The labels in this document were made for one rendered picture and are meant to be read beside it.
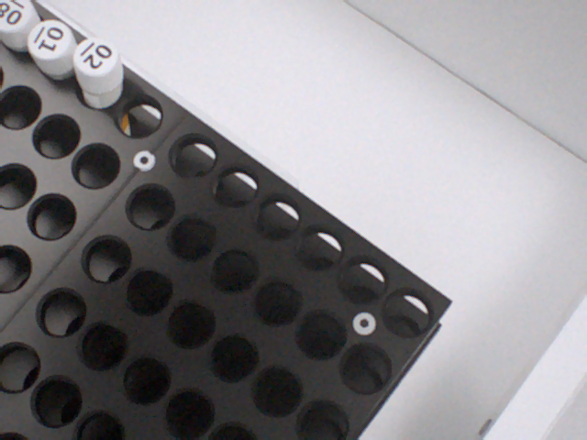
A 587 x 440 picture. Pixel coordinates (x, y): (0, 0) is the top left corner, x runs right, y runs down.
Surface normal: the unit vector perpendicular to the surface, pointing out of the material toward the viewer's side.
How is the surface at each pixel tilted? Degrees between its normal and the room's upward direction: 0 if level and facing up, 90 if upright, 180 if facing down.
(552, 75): 90
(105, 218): 0
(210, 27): 0
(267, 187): 0
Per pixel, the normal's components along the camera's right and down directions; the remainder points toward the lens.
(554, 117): -0.61, 0.76
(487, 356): -0.04, -0.29
